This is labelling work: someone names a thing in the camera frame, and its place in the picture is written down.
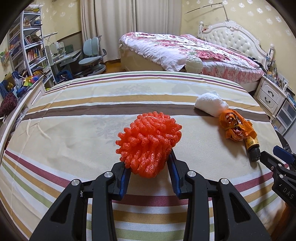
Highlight gold bottle black cap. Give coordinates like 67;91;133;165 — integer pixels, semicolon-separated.
244;137;261;162

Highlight orange foam net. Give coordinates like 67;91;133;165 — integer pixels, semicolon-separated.
115;111;182;178

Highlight translucent plastic drawer unit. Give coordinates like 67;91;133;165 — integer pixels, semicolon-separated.
271;98;296;136

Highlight orange crumpled wrapper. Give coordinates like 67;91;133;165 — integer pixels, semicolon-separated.
219;109;257;142

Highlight white nightstand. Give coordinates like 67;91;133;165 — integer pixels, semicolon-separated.
254;76;287;121

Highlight striped bed sheet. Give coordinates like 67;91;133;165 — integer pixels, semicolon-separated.
1;71;287;240

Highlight white crumpled tissue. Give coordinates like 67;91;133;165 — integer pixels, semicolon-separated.
194;91;229;118

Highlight white round bedpost ball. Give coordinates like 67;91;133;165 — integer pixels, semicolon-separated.
185;56;203;74

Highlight white tufted headboard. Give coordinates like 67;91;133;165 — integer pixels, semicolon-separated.
198;20;274;65

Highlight floral bed cover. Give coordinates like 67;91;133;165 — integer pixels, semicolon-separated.
119;32;263;84

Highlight study desk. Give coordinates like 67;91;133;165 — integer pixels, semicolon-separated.
43;32;82;79

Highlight white bookshelf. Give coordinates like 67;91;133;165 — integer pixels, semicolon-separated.
8;7;54;89

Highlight metal canopy pole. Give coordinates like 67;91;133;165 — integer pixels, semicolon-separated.
184;1;230;22

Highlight light blue desk chair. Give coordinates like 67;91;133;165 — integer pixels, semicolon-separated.
76;35;107;77

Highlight beige curtains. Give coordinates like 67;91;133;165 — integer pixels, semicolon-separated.
80;0;182;62

